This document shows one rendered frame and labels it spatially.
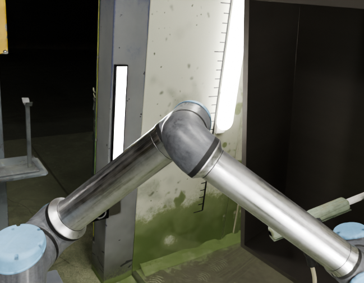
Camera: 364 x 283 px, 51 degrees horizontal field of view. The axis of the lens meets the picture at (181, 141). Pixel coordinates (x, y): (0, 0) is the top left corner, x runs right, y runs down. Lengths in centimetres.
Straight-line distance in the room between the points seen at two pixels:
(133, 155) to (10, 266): 44
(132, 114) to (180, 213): 76
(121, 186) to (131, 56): 88
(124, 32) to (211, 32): 51
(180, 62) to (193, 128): 113
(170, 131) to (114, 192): 31
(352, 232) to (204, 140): 50
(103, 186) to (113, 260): 120
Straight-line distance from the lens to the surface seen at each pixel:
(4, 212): 215
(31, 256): 116
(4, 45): 182
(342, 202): 152
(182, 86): 205
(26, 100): 181
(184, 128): 90
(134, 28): 184
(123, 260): 234
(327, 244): 100
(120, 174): 110
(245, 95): 157
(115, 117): 186
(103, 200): 116
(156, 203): 224
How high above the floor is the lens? 158
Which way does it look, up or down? 20 degrees down
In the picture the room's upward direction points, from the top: 6 degrees clockwise
